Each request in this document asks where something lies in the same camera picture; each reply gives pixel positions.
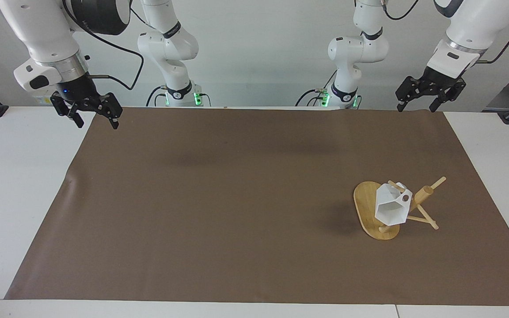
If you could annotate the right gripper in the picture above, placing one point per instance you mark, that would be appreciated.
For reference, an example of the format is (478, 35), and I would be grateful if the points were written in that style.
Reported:
(77, 88)

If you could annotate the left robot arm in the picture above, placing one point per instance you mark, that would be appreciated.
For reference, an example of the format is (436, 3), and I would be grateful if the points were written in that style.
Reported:
(471, 26)

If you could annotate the white faceted cup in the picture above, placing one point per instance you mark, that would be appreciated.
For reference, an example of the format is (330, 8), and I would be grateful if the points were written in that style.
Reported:
(387, 201)

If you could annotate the wooden cup rack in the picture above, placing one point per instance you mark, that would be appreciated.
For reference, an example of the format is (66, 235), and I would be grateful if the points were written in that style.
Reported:
(366, 205)

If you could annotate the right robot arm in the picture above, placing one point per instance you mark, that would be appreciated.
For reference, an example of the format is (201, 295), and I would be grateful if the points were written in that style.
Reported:
(44, 35)

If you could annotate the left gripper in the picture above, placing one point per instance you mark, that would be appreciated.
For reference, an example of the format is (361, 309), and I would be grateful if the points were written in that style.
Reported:
(438, 79)

